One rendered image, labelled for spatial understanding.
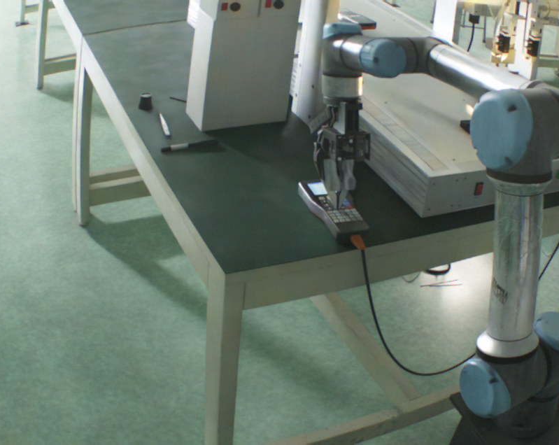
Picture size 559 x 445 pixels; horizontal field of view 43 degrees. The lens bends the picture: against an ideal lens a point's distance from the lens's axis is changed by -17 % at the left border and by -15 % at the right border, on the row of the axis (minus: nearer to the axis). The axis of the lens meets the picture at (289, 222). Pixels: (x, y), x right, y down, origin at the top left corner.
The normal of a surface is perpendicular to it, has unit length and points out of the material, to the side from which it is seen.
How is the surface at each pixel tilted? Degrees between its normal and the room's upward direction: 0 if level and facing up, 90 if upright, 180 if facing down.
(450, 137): 0
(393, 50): 76
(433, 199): 90
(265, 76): 90
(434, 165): 0
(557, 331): 8
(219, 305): 90
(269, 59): 90
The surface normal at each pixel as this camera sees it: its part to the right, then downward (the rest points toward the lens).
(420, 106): 0.11, -0.84
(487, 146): -0.87, 0.05
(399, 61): 0.50, 0.28
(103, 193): 0.43, 0.52
